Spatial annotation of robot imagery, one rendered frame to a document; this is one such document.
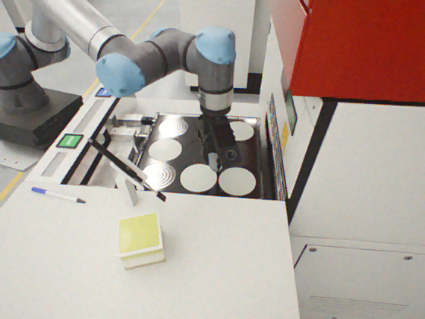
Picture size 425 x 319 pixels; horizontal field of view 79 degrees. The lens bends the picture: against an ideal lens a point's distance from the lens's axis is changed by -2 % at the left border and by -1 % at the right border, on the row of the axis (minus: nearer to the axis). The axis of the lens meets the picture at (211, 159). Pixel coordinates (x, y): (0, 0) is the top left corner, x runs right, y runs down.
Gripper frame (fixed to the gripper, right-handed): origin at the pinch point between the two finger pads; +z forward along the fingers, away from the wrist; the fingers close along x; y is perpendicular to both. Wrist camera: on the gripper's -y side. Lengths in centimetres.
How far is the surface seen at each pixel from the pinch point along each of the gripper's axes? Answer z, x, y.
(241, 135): 1.3, -13.9, 11.5
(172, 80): 91, -51, 220
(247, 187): 1.3, -4.8, -8.0
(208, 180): 1.2, 3.5, -1.3
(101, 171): 3.3, 29.7, 16.4
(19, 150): 9, 56, 46
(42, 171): -4.8, 42.0, 14.0
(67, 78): 91, 57, 277
